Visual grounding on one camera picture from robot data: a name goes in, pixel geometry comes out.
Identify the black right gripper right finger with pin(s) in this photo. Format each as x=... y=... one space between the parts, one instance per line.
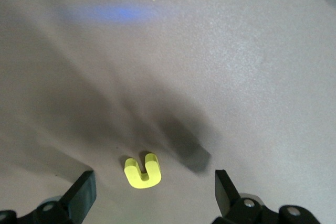
x=231 y=208

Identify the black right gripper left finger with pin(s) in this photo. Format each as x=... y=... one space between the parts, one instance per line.
x=76 y=203

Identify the yellow foam letter u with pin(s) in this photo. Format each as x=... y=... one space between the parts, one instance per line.
x=136 y=179

